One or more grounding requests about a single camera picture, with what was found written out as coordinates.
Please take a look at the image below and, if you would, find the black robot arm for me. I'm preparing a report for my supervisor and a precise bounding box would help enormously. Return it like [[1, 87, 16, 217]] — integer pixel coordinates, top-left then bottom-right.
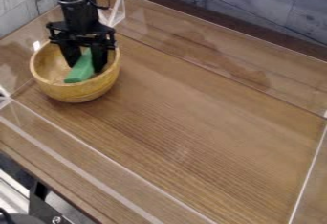
[[45, 0, 116, 73]]

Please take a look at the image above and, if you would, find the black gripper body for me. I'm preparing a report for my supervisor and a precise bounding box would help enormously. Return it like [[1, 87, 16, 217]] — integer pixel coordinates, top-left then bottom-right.
[[45, 21, 116, 50]]

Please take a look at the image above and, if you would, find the green stick block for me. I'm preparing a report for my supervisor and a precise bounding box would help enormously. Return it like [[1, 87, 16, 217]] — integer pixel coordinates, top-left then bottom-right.
[[64, 49, 94, 83]]

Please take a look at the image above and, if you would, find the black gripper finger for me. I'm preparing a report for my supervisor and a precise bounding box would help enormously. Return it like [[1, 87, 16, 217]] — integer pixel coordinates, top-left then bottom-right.
[[60, 42, 81, 67], [90, 44, 108, 73]]

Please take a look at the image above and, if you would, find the black cable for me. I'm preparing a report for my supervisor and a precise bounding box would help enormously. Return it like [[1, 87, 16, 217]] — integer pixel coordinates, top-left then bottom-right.
[[0, 207, 16, 224]]

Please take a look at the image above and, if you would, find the black table leg frame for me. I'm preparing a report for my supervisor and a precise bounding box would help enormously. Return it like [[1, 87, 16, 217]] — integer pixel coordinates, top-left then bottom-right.
[[28, 182, 73, 224]]

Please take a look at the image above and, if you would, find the wooden bowl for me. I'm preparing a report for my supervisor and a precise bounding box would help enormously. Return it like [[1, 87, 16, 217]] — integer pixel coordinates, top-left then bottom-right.
[[29, 41, 120, 103]]

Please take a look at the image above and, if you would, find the clear acrylic corner bracket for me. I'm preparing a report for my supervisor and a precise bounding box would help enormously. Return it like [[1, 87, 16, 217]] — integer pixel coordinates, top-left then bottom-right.
[[98, 0, 125, 28]]

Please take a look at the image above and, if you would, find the clear acrylic left bracket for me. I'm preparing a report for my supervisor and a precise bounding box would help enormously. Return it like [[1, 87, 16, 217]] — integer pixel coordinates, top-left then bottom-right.
[[0, 85, 12, 110]]

